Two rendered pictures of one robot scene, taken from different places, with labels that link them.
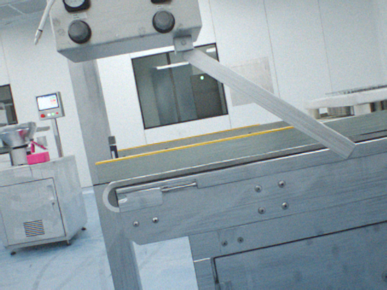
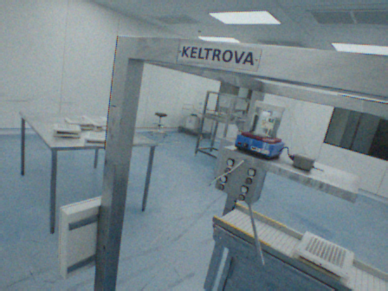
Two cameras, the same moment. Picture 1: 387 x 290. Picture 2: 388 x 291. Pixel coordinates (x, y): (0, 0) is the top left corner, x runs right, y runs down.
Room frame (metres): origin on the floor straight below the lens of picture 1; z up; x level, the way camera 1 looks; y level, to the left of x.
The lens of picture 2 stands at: (-0.52, -0.46, 1.54)
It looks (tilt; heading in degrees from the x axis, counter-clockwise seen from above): 15 degrees down; 38
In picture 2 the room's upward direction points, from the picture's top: 11 degrees clockwise
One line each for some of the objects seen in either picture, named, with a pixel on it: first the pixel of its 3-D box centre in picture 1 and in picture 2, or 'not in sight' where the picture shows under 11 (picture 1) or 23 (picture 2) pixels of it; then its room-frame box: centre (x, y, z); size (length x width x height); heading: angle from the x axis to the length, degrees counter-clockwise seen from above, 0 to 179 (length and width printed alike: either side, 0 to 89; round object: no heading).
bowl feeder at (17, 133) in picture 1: (26, 144); not in sight; (3.40, 1.50, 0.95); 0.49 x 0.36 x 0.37; 88
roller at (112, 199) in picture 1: (126, 183); not in sight; (0.71, 0.14, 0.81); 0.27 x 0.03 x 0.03; 3
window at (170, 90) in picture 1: (179, 86); (362, 126); (5.86, -0.03, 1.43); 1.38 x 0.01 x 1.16; 88
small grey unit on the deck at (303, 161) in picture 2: not in sight; (301, 160); (0.68, -0.19, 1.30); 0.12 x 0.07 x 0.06; 93
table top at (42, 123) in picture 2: not in sight; (83, 127); (0.85, 2.25, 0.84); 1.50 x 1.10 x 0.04; 84
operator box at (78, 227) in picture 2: not in sight; (86, 236); (-0.14, 0.22, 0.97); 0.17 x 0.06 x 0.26; 3
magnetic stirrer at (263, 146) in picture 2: not in sight; (259, 144); (0.68, 0.04, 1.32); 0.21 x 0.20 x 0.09; 3
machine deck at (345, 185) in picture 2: not in sight; (292, 165); (0.74, -0.13, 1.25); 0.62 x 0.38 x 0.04; 93
